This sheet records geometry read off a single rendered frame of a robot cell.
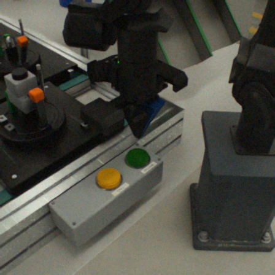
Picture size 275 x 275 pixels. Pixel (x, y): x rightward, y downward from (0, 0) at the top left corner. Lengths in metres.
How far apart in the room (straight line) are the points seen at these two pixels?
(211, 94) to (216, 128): 0.45
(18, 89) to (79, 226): 0.26
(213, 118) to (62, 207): 0.28
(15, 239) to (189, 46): 0.59
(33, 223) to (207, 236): 0.30
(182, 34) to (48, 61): 0.36
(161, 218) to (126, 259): 0.11
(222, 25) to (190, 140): 0.36
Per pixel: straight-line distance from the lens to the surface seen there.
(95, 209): 0.54
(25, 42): 0.82
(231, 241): 0.62
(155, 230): 0.63
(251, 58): 0.42
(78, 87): 0.86
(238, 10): 2.30
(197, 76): 1.05
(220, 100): 0.96
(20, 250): 0.60
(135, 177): 0.58
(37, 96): 0.60
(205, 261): 0.61
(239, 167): 0.48
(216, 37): 0.95
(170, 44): 0.83
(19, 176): 0.60
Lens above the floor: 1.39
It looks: 41 degrees down
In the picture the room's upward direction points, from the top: straight up
